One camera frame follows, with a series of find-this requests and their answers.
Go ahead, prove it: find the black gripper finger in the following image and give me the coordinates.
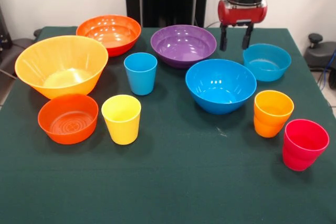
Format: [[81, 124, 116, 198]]
[[219, 23, 228, 52], [241, 22, 255, 50]]

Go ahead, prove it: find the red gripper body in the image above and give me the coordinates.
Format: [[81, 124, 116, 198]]
[[217, 0, 269, 27]]

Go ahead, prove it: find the purple bowl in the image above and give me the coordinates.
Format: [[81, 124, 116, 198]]
[[150, 24, 217, 69]]

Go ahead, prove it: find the small teal bowl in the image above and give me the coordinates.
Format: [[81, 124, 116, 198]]
[[243, 43, 292, 82]]

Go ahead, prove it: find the deep blue bowl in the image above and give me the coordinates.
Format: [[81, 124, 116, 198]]
[[185, 58, 257, 115]]

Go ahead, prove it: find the blue cup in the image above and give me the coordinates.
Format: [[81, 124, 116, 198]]
[[123, 52, 158, 96]]

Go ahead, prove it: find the orange cup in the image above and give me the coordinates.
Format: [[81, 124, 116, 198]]
[[253, 90, 295, 138]]

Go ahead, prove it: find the wide red-orange bowl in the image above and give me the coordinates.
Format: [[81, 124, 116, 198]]
[[76, 14, 142, 58]]

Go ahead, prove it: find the pink cup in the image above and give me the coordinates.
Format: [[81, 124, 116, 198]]
[[282, 119, 330, 172]]

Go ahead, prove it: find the yellow cup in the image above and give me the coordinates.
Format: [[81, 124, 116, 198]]
[[101, 94, 142, 145]]

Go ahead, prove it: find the dark green table cloth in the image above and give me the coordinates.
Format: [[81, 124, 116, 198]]
[[0, 26, 336, 224]]

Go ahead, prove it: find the small red-orange bowl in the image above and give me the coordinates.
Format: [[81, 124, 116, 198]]
[[37, 93, 99, 145]]

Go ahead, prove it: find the large yellow bowl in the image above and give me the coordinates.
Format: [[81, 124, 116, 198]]
[[14, 35, 109, 100]]

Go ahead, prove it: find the black pedestal foot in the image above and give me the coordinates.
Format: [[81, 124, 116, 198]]
[[0, 28, 43, 74], [303, 33, 336, 71]]

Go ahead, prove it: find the blue cable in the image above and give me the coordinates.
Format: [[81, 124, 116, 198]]
[[317, 50, 336, 89]]

